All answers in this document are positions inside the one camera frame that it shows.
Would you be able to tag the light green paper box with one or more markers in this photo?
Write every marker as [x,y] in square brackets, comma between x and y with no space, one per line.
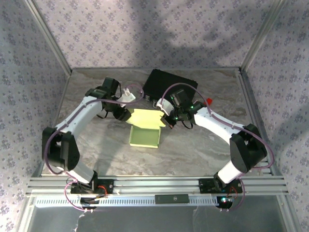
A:
[144,137]

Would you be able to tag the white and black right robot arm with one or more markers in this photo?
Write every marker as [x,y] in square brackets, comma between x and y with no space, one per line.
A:
[217,125]

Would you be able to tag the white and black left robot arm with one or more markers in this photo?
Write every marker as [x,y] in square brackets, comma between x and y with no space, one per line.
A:
[79,113]

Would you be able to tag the small red block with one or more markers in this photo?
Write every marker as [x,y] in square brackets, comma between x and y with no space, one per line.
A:
[209,101]

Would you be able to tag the black hard case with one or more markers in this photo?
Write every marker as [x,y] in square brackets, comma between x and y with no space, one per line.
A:
[164,79]

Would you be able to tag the black label plate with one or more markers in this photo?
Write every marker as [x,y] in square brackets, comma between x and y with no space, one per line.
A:
[171,198]

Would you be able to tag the black base connector block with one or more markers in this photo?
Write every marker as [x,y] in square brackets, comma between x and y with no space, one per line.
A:
[88,200]

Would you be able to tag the small circuit board with LED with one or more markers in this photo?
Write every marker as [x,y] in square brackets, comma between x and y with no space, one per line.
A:
[224,200]

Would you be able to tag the grey metal front panel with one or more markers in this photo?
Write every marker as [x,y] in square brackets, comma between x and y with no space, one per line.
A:
[144,220]

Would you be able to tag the aluminium front rail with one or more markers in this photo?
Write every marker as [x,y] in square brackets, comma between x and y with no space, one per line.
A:
[157,186]

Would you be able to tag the aluminium side frame rail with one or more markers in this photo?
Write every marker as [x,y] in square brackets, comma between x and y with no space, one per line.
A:
[251,101]

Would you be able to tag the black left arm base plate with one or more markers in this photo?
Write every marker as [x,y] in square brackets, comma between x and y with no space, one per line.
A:
[108,187]

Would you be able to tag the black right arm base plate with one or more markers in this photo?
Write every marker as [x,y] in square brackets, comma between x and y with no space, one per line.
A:
[205,186]

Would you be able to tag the aluminium frame post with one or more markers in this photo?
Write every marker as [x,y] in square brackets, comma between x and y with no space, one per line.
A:
[263,36]
[49,36]

